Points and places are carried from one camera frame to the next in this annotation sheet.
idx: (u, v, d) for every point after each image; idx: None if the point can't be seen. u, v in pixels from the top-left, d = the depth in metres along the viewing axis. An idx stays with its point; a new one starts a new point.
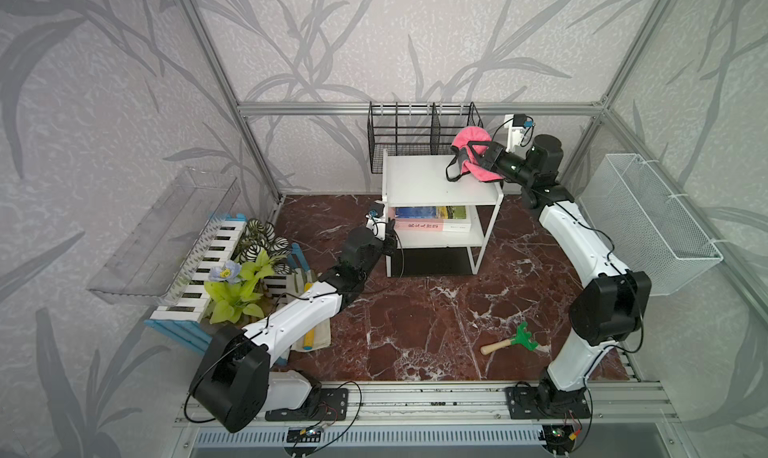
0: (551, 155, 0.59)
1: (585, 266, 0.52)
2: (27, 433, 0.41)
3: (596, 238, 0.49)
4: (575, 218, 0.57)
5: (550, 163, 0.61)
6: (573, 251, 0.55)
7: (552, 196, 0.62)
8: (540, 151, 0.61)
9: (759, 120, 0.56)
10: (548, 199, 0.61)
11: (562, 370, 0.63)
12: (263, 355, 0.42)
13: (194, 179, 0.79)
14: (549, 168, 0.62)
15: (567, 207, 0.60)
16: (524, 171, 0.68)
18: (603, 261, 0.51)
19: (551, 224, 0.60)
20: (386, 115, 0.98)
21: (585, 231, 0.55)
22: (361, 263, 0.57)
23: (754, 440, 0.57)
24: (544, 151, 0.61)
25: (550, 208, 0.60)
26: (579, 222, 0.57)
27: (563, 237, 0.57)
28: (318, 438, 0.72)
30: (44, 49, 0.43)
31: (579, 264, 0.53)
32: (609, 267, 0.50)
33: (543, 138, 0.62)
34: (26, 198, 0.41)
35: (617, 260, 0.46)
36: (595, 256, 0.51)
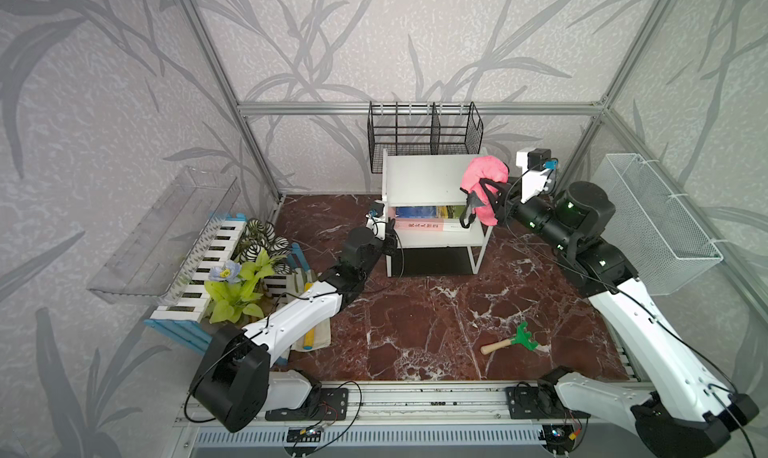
0: (602, 215, 0.42)
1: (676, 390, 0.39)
2: (26, 433, 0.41)
3: (678, 346, 0.41)
4: (651, 316, 0.42)
5: (600, 225, 0.43)
6: (652, 360, 0.41)
7: (609, 268, 0.45)
8: (586, 211, 0.43)
9: (759, 121, 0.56)
10: (605, 273, 0.45)
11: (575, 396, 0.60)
12: (263, 354, 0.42)
13: (195, 179, 0.79)
14: (598, 230, 0.45)
15: (631, 292, 0.44)
16: (559, 229, 0.50)
18: (702, 388, 0.39)
19: (618, 318, 0.44)
20: (386, 115, 0.98)
21: (668, 339, 0.41)
22: (361, 263, 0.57)
23: (754, 441, 0.58)
24: (595, 213, 0.43)
25: (611, 296, 0.44)
26: (657, 321, 0.42)
27: (634, 336, 0.43)
28: (318, 438, 0.72)
30: (44, 49, 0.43)
31: (660, 377, 0.41)
32: (712, 398, 0.38)
33: (584, 195, 0.44)
34: (26, 197, 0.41)
35: (716, 383, 0.39)
36: (690, 382, 0.39)
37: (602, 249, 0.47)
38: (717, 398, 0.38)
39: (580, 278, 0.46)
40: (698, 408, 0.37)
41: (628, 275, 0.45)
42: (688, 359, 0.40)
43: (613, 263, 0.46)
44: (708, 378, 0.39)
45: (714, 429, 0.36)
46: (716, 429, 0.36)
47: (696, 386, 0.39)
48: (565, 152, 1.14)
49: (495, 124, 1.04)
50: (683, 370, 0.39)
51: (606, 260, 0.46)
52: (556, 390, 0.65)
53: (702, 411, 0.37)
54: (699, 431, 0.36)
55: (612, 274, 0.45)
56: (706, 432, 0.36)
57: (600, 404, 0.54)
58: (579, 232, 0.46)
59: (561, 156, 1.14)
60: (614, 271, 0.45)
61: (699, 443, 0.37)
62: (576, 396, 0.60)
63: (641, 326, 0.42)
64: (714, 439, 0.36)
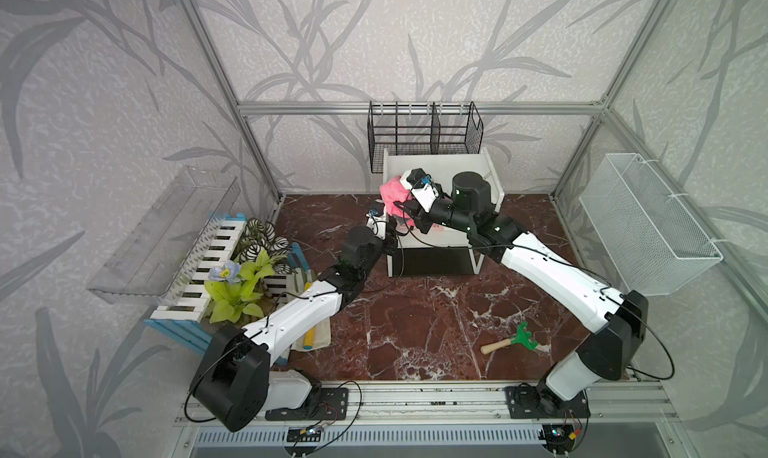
0: (480, 192, 0.52)
1: (582, 306, 0.46)
2: (27, 433, 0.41)
3: (571, 270, 0.49)
4: (544, 255, 0.51)
5: (483, 199, 0.53)
6: (557, 288, 0.49)
7: (503, 230, 0.55)
8: (468, 193, 0.54)
9: (758, 120, 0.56)
10: (503, 237, 0.54)
11: (562, 384, 0.62)
12: (263, 355, 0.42)
13: (194, 179, 0.79)
14: (484, 205, 0.55)
15: (525, 243, 0.53)
16: (458, 214, 0.60)
18: (597, 296, 0.46)
19: (522, 267, 0.53)
20: (386, 115, 0.98)
21: (560, 266, 0.49)
22: (361, 263, 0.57)
23: (754, 440, 0.57)
24: (473, 191, 0.54)
25: (510, 252, 0.53)
26: (548, 257, 0.51)
27: (537, 275, 0.51)
28: (318, 438, 0.72)
30: (44, 48, 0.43)
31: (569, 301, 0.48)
32: (608, 302, 0.45)
33: (462, 180, 0.54)
34: (26, 197, 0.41)
35: (607, 289, 0.46)
36: (587, 294, 0.46)
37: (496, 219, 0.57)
38: (611, 300, 0.45)
39: (487, 247, 0.54)
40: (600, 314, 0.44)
41: (521, 232, 0.54)
42: (581, 277, 0.48)
43: (506, 227, 0.55)
44: (600, 287, 0.47)
45: (617, 325, 0.42)
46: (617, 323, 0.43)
47: (593, 297, 0.46)
48: (565, 151, 1.13)
49: (495, 124, 1.04)
50: (580, 287, 0.47)
51: (501, 227, 0.55)
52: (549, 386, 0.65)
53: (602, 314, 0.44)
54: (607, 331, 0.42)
55: (508, 234, 0.54)
56: (612, 329, 0.42)
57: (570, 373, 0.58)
58: (471, 211, 0.59)
59: (561, 156, 1.14)
60: (510, 232, 0.54)
61: (614, 345, 0.43)
62: (564, 383, 0.61)
63: (538, 265, 0.50)
64: (620, 332, 0.42)
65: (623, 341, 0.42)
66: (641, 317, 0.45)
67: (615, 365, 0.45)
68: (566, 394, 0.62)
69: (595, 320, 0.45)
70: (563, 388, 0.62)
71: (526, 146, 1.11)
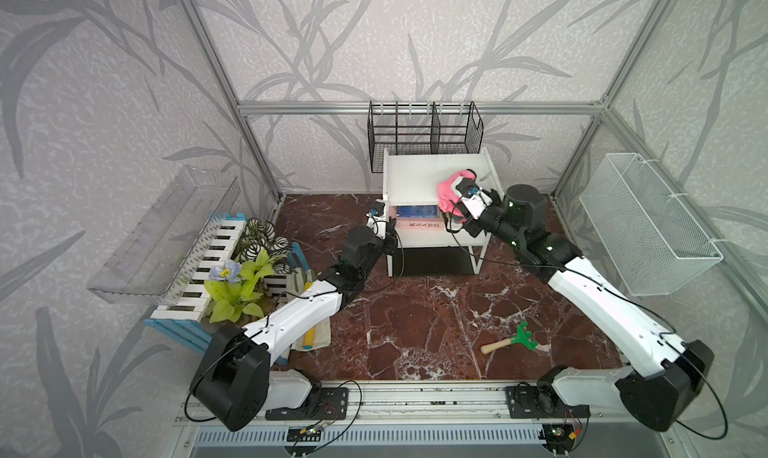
0: (536, 206, 0.50)
1: (636, 347, 0.43)
2: (27, 433, 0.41)
3: (628, 307, 0.45)
4: (598, 284, 0.48)
5: (537, 215, 0.51)
6: (608, 323, 0.46)
7: (556, 251, 0.52)
8: (523, 205, 0.52)
9: (759, 120, 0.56)
10: (553, 257, 0.51)
11: (573, 391, 0.60)
12: (263, 354, 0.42)
13: (195, 178, 0.79)
14: (538, 221, 0.53)
15: (578, 268, 0.50)
16: (509, 226, 0.58)
18: (655, 340, 0.42)
19: (572, 294, 0.50)
20: (386, 115, 0.98)
21: (615, 301, 0.46)
22: (361, 262, 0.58)
23: (754, 440, 0.57)
24: (528, 204, 0.51)
25: (561, 275, 0.50)
26: (603, 288, 0.47)
27: (590, 306, 0.48)
28: (318, 438, 0.72)
30: (44, 48, 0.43)
31: (621, 339, 0.45)
32: (666, 348, 0.41)
33: (519, 193, 0.53)
34: (26, 197, 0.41)
35: (668, 334, 0.43)
36: (643, 335, 0.43)
37: (549, 238, 0.54)
38: (671, 347, 0.41)
39: (536, 266, 0.52)
40: (655, 359, 0.41)
41: (576, 256, 0.51)
42: (638, 316, 0.44)
43: (559, 247, 0.52)
44: (659, 331, 0.43)
45: (675, 377, 0.39)
46: (676, 374, 0.39)
47: (648, 339, 0.42)
48: (565, 151, 1.13)
49: (495, 124, 1.04)
50: (635, 326, 0.43)
51: (553, 247, 0.52)
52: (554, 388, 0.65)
53: (658, 361, 0.40)
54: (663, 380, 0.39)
55: (560, 256, 0.51)
56: (669, 380, 0.39)
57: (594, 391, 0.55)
58: (524, 225, 0.54)
59: (561, 156, 1.14)
60: (563, 254, 0.51)
61: (668, 394, 0.39)
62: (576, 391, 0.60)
63: (592, 294, 0.47)
64: (678, 384, 0.38)
65: (679, 393, 0.40)
66: (702, 371, 0.42)
67: (664, 413, 0.41)
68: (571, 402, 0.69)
69: (649, 364, 0.41)
70: (572, 395, 0.61)
71: (526, 145, 1.11)
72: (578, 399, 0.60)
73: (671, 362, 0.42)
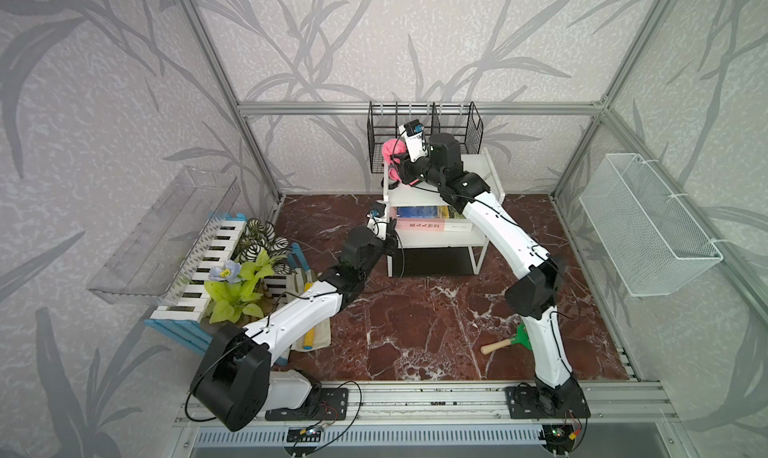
0: (449, 148, 0.61)
1: (514, 257, 0.57)
2: (26, 433, 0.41)
3: (516, 229, 0.58)
4: (496, 212, 0.60)
5: (450, 155, 0.61)
6: (500, 241, 0.59)
7: (469, 187, 0.62)
8: (440, 148, 0.62)
9: (759, 120, 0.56)
10: (466, 191, 0.62)
11: (539, 362, 0.66)
12: (264, 354, 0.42)
13: (194, 179, 0.79)
14: (453, 161, 0.63)
15: (485, 201, 0.61)
16: (433, 169, 0.68)
18: (527, 251, 0.56)
19: (478, 220, 0.62)
20: (386, 115, 0.98)
21: (506, 224, 0.59)
22: (361, 264, 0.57)
23: (754, 440, 0.57)
24: (443, 146, 0.62)
25: (471, 205, 0.61)
26: (500, 216, 0.60)
27: (487, 229, 0.61)
28: (318, 438, 0.72)
30: (44, 49, 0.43)
31: (505, 251, 0.59)
32: (535, 257, 0.56)
33: (437, 140, 0.62)
34: (26, 197, 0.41)
35: (539, 247, 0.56)
36: (520, 248, 0.57)
37: (466, 177, 0.64)
38: (538, 256, 0.56)
39: (453, 198, 0.63)
40: (524, 263, 0.55)
41: (485, 193, 0.62)
42: (521, 235, 0.58)
43: (473, 185, 0.63)
44: (533, 245, 0.57)
45: (534, 273, 0.54)
46: (537, 273, 0.54)
47: (523, 251, 0.56)
48: (566, 152, 1.14)
49: (495, 124, 1.04)
50: (517, 242, 0.57)
51: (468, 183, 0.63)
52: (542, 378, 0.67)
53: (527, 265, 0.55)
54: (526, 278, 0.54)
55: (473, 191, 0.62)
56: (529, 276, 0.53)
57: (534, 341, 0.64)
58: (443, 167, 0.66)
59: (561, 156, 1.14)
60: (476, 190, 0.62)
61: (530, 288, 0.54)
62: (541, 360, 0.66)
63: (489, 220, 0.60)
64: (536, 279, 0.53)
65: (536, 285, 0.54)
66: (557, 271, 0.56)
67: (528, 305, 0.57)
68: (554, 380, 0.65)
69: (520, 269, 0.56)
70: (547, 372, 0.65)
71: (526, 146, 1.11)
72: (558, 370, 0.65)
73: (536, 265, 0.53)
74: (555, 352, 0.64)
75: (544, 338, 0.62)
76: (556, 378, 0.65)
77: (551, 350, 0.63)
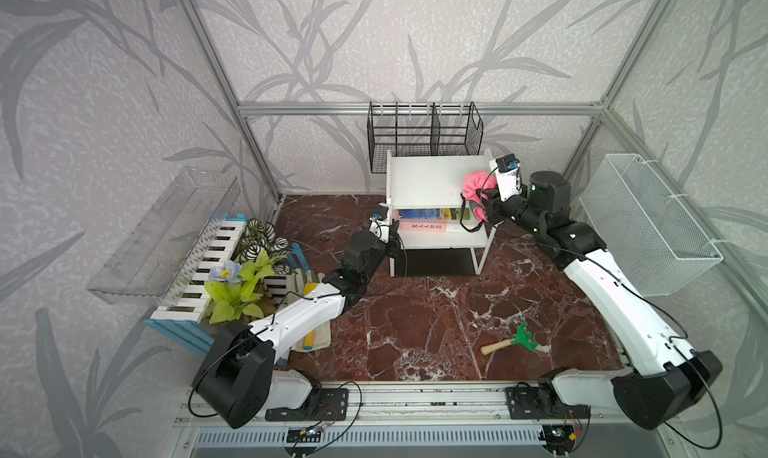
0: (557, 189, 0.50)
1: (641, 346, 0.42)
2: (26, 433, 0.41)
3: (643, 305, 0.44)
4: (616, 278, 0.47)
5: (558, 199, 0.51)
6: (618, 319, 0.45)
7: (579, 240, 0.50)
8: (545, 188, 0.52)
9: (759, 120, 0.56)
10: (575, 246, 0.50)
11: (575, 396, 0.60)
12: (268, 351, 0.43)
13: (194, 179, 0.79)
14: (559, 205, 0.52)
15: (599, 260, 0.48)
16: (529, 213, 0.58)
18: (663, 343, 0.41)
19: (586, 283, 0.49)
20: (386, 115, 0.98)
21: (631, 298, 0.45)
22: (363, 267, 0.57)
23: (754, 441, 0.58)
24: (550, 186, 0.51)
25: (579, 264, 0.48)
26: (621, 284, 0.46)
27: (603, 298, 0.47)
28: (318, 438, 0.72)
30: (44, 49, 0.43)
31: (626, 334, 0.44)
32: (673, 352, 0.41)
33: (540, 176, 0.53)
34: (26, 197, 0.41)
35: (677, 338, 0.42)
36: (651, 336, 0.42)
37: (573, 226, 0.52)
38: (677, 352, 0.41)
39: (554, 251, 0.51)
40: (658, 360, 0.40)
41: (598, 249, 0.50)
42: (651, 316, 0.44)
43: (582, 237, 0.51)
44: (670, 333, 0.42)
45: (673, 378, 0.38)
46: (677, 377, 0.39)
47: (656, 341, 0.41)
48: (566, 152, 1.14)
49: (495, 124, 1.04)
50: (645, 326, 0.43)
51: (576, 234, 0.51)
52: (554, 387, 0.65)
53: (662, 362, 0.40)
54: (661, 380, 0.38)
55: (583, 245, 0.50)
56: (667, 382, 0.38)
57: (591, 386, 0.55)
58: (545, 211, 0.54)
59: (561, 156, 1.14)
60: (585, 244, 0.50)
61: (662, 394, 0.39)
62: (578, 393, 0.59)
63: (606, 288, 0.46)
64: (675, 385, 0.38)
65: (674, 397, 0.39)
66: (706, 381, 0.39)
67: (654, 412, 0.41)
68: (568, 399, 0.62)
69: (651, 364, 0.41)
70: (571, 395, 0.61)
71: (526, 146, 1.11)
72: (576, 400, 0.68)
73: (674, 365, 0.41)
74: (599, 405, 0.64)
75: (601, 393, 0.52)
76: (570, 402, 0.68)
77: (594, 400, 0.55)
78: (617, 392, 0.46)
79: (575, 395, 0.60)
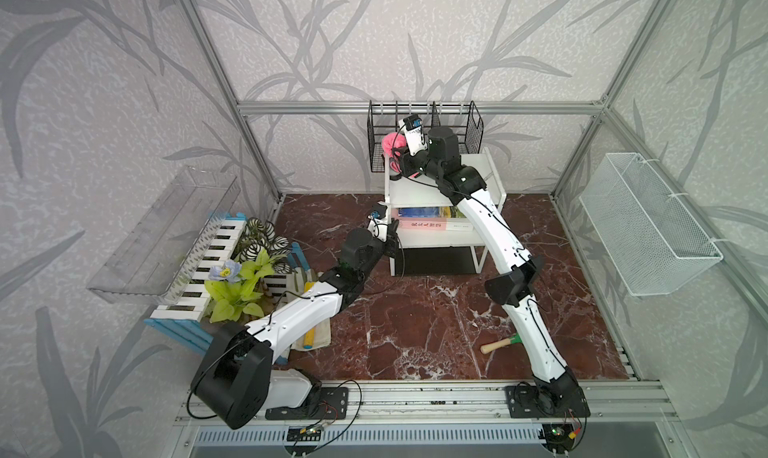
0: (447, 141, 0.62)
1: (499, 256, 0.63)
2: (27, 432, 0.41)
3: (504, 229, 0.63)
4: (489, 211, 0.63)
5: (448, 149, 0.63)
6: (488, 238, 0.64)
7: (466, 182, 0.64)
8: (438, 142, 0.64)
9: (759, 119, 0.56)
10: (464, 186, 0.64)
11: (534, 358, 0.68)
12: (266, 351, 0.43)
13: (194, 178, 0.79)
14: (450, 154, 0.64)
15: (479, 197, 0.64)
16: (432, 163, 0.70)
18: (512, 252, 0.61)
19: (471, 216, 0.65)
20: (386, 115, 0.98)
21: (496, 223, 0.63)
22: (360, 265, 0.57)
23: (753, 439, 0.58)
24: (441, 140, 0.64)
25: (466, 200, 0.64)
26: (491, 215, 0.63)
27: (478, 225, 0.65)
28: (318, 437, 0.72)
30: (43, 48, 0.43)
31: (492, 249, 0.64)
32: (518, 257, 0.61)
33: (435, 132, 0.64)
34: (26, 197, 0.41)
35: (522, 248, 0.62)
36: (506, 249, 0.61)
37: (464, 171, 0.65)
38: (521, 257, 0.61)
39: (450, 191, 0.64)
40: (507, 263, 0.61)
41: (480, 189, 0.64)
42: (508, 235, 0.62)
43: (470, 179, 0.65)
44: (518, 246, 0.62)
45: (515, 273, 0.60)
46: (516, 273, 0.60)
47: (509, 252, 0.61)
48: (566, 151, 1.13)
49: (495, 123, 1.04)
50: (504, 242, 0.62)
51: (465, 178, 0.64)
52: (541, 374, 0.67)
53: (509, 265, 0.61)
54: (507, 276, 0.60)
55: (469, 186, 0.64)
56: (510, 275, 0.59)
57: (521, 333, 0.68)
58: (441, 160, 0.69)
59: (561, 155, 1.14)
60: (472, 185, 0.64)
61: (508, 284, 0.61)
62: (533, 354, 0.68)
63: (481, 217, 0.63)
64: (514, 279, 0.59)
65: (514, 284, 0.59)
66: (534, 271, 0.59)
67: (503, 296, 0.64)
68: (547, 373, 0.66)
69: (503, 267, 0.62)
70: (539, 365, 0.67)
71: (526, 145, 1.11)
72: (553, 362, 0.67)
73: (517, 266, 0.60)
74: (540, 343, 0.66)
75: (529, 328, 0.66)
76: (549, 371, 0.66)
77: (537, 340, 0.66)
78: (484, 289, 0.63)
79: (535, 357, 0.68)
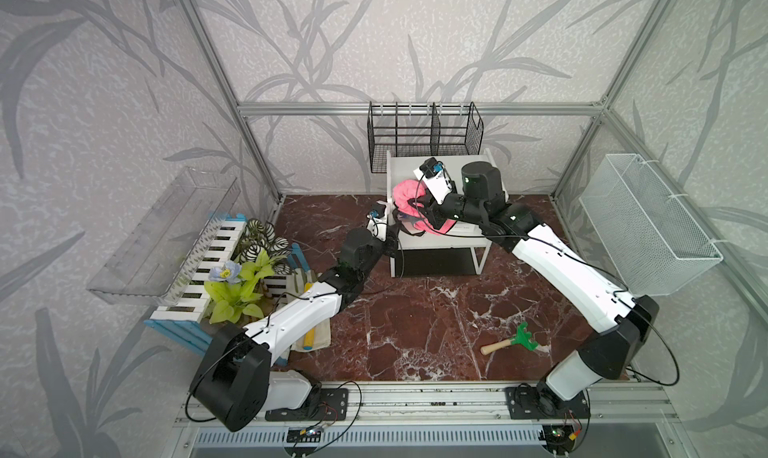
0: (489, 177, 0.52)
1: (592, 307, 0.46)
2: (26, 433, 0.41)
3: (586, 269, 0.47)
4: (559, 250, 0.49)
5: (491, 187, 0.53)
6: (567, 284, 0.48)
7: (519, 221, 0.52)
8: (477, 179, 0.54)
9: (759, 120, 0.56)
10: (517, 227, 0.51)
11: (563, 385, 0.62)
12: (263, 353, 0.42)
13: (194, 179, 0.79)
14: (494, 192, 0.53)
15: (540, 235, 0.51)
16: (469, 205, 0.59)
18: (609, 298, 0.45)
19: (535, 259, 0.51)
20: (386, 115, 0.98)
21: (573, 263, 0.48)
22: (359, 265, 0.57)
23: (754, 441, 0.58)
24: (481, 176, 0.53)
25: (524, 243, 0.51)
26: (564, 252, 0.49)
27: (551, 270, 0.49)
28: (318, 439, 0.72)
30: (44, 49, 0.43)
31: (577, 298, 0.48)
32: (620, 305, 0.44)
33: (469, 167, 0.54)
34: (26, 197, 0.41)
35: (619, 290, 0.46)
36: (599, 295, 0.45)
37: (512, 208, 0.54)
38: (622, 303, 0.44)
39: (500, 236, 0.52)
40: (609, 316, 0.43)
41: (538, 224, 0.52)
42: (594, 276, 0.47)
43: (523, 217, 0.53)
44: (613, 288, 0.46)
45: (626, 330, 0.42)
46: (627, 328, 0.42)
47: (604, 299, 0.45)
48: (566, 152, 1.14)
49: (495, 124, 1.04)
50: (593, 287, 0.46)
51: (516, 216, 0.53)
52: (549, 385, 0.66)
53: (612, 318, 0.43)
54: (617, 335, 0.42)
55: (524, 225, 0.52)
56: (623, 335, 0.41)
57: (571, 370, 0.58)
58: (482, 199, 0.58)
59: (562, 156, 1.14)
60: (527, 224, 0.52)
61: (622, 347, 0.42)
62: (562, 382, 0.62)
63: (552, 260, 0.49)
64: (629, 337, 0.41)
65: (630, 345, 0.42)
66: (648, 321, 0.44)
67: (615, 363, 0.44)
68: (567, 394, 0.62)
69: (604, 322, 0.44)
70: (565, 388, 0.62)
71: (526, 146, 1.11)
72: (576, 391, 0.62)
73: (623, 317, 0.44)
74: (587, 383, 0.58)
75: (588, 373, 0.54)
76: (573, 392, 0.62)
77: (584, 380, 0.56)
78: (580, 353, 0.50)
79: (566, 385, 0.61)
